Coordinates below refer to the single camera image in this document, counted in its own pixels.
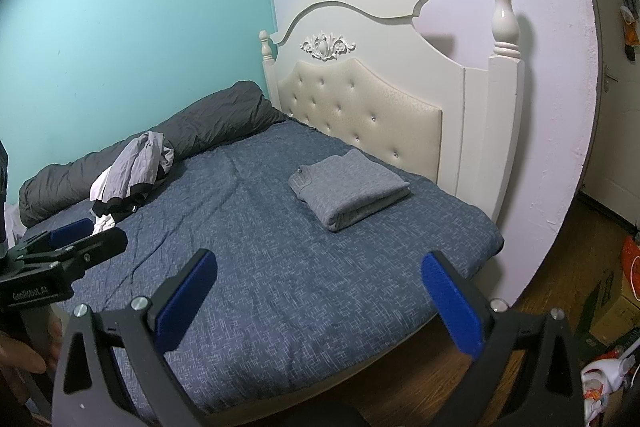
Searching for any person's left hand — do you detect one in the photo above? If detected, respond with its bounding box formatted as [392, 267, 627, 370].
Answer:
[0, 311, 65, 376]

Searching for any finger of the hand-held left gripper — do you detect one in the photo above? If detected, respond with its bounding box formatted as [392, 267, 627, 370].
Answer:
[24, 226, 129, 281]
[22, 216, 96, 253]

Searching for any grey knit sweater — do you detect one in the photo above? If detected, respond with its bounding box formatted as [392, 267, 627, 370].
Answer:
[287, 148, 412, 234]

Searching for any white door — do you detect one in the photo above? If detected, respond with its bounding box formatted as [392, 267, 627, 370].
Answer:
[574, 0, 640, 229]

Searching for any light blue sheet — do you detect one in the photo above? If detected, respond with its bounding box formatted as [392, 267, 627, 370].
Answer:
[4, 201, 27, 244]

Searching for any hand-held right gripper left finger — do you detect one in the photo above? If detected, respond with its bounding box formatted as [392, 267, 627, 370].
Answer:
[51, 248, 218, 427]

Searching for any red box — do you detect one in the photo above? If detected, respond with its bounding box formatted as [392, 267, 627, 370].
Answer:
[620, 234, 640, 304]

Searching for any light grey jacket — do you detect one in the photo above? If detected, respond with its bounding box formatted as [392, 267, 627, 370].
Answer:
[88, 130, 176, 204]

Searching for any white plastic toy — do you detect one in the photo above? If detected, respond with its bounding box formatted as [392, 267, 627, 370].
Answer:
[580, 346, 640, 409]

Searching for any blue patterned bed sheet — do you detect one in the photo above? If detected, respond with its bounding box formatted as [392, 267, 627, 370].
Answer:
[20, 117, 505, 427]

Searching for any dark grey duvet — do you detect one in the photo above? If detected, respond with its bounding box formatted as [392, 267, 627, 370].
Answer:
[18, 80, 287, 228]

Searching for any printed cardboard box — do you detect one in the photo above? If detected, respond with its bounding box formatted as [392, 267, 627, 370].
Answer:
[579, 269, 640, 349]

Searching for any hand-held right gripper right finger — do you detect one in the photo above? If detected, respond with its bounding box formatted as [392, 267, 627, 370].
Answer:
[421, 250, 586, 427]

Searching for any black garment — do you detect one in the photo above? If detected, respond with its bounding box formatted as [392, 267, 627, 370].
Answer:
[89, 184, 166, 221]

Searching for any white shirt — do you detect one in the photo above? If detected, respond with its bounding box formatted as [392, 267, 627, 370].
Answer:
[92, 212, 121, 231]

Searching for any white bed headboard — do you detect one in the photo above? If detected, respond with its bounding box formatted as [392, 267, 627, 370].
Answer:
[258, 0, 526, 229]

